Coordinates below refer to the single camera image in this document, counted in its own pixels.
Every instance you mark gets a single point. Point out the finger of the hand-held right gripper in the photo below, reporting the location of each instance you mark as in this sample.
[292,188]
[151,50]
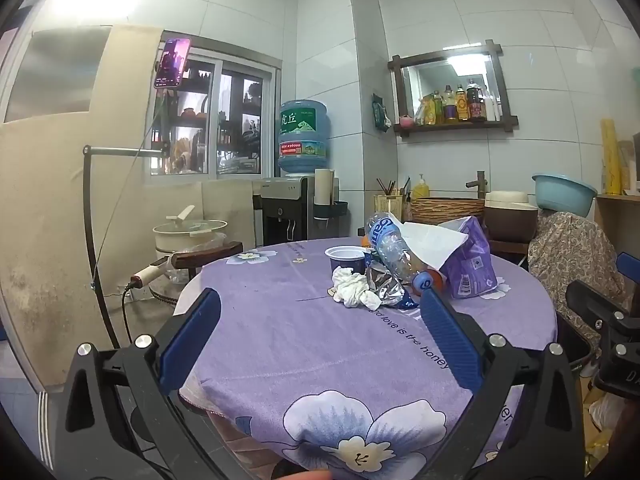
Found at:
[592,302]
[630,269]

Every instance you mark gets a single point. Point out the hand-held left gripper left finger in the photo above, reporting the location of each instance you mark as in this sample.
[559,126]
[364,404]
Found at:
[190,342]

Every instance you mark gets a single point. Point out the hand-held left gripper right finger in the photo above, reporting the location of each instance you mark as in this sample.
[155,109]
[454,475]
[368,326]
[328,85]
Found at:
[450,342]

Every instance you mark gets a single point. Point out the purple tissue packet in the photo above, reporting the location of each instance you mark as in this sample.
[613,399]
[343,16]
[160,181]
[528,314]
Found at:
[472,265]

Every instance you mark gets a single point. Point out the silver foil wrapper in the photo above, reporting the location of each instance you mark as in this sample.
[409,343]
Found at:
[386,286]

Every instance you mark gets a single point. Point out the white paper sheet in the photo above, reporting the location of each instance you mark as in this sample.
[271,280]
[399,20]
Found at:
[427,242]

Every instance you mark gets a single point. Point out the clear plastic bottle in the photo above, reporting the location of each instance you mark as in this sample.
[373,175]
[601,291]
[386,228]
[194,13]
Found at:
[395,255]

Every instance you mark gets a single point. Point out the white tissue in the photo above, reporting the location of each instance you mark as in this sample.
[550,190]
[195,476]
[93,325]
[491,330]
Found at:
[352,287]

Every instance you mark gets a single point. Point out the purple plastic cup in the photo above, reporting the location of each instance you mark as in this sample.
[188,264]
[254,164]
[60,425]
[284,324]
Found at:
[345,265]

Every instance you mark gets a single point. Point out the person's left hand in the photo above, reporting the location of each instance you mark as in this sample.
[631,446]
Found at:
[310,475]

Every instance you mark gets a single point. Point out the white plastic bag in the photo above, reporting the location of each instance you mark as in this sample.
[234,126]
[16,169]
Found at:
[606,410]

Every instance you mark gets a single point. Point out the wooden shelf unit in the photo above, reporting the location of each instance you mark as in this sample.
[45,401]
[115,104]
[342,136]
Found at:
[615,220]

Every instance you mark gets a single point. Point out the floral cloth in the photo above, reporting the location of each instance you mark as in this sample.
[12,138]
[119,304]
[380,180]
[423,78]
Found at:
[570,250]

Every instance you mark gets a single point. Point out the white handheld appliance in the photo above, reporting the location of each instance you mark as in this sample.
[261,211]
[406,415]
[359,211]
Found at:
[150,272]

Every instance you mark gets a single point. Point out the light blue basin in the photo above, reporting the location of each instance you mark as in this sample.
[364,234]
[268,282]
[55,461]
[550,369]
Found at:
[565,195]

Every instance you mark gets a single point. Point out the dark wooden cabinet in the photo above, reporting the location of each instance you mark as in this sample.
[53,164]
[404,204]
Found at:
[510,247]

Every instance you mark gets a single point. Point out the beige paper roll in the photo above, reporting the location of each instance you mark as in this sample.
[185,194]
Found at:
[627,167]

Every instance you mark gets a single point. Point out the cream pot with lid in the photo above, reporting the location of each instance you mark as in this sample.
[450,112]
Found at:
[190,235]

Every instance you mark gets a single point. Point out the purple floral tablecloth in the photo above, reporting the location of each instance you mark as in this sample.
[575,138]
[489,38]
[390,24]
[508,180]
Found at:
[300,345]

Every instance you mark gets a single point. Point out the yellow roll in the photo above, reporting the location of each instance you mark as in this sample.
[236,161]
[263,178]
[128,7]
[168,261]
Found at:
[611,160]

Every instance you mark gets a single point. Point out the brown and cream rice cooker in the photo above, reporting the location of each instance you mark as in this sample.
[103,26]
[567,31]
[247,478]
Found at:
[510,220]

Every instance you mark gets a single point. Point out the wicker basket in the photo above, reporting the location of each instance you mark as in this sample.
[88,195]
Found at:
[445,210]

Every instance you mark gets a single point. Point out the bamboo chopstick holder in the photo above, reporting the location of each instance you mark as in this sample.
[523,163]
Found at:
[389,207]

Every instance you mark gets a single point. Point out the yellow soap bottle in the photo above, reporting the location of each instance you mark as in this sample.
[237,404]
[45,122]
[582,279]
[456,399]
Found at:
[421,189]

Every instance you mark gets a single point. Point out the wooden faucet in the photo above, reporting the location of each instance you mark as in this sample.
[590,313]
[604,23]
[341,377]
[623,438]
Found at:
[478,185]

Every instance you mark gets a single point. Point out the black water dispenser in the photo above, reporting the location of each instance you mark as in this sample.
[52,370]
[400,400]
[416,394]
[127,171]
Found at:
[280,210]

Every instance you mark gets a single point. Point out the bundle of chopsticks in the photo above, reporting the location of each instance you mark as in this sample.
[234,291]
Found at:
[387,186]

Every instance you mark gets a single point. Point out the black side rack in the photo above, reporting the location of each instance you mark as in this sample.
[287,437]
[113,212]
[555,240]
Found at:
[335,210]

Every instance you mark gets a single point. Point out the beige board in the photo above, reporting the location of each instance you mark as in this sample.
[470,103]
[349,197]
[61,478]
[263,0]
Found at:
[50,210]

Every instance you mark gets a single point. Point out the white paper cup stack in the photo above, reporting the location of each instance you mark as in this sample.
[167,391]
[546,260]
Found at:
[324,185]

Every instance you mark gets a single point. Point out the sliding window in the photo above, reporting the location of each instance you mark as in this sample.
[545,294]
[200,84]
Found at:
[235,125]

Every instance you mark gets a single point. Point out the small pink toy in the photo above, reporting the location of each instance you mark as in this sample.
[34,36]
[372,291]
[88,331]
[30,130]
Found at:
[405,120]

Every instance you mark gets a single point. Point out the blue water jug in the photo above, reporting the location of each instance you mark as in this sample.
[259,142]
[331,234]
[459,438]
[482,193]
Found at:
[302,135]

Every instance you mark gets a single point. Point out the row of condiment bottles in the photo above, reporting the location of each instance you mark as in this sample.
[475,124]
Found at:
[460,105]

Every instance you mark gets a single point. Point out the dark green hanging packet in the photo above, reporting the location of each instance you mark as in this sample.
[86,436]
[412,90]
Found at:
[381,112]

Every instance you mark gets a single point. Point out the dark wooden framed mirror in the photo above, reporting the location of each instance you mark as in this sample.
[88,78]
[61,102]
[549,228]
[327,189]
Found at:
[440,77]

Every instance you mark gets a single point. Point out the smartphone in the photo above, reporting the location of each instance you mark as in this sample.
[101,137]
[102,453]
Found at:
[172,62]

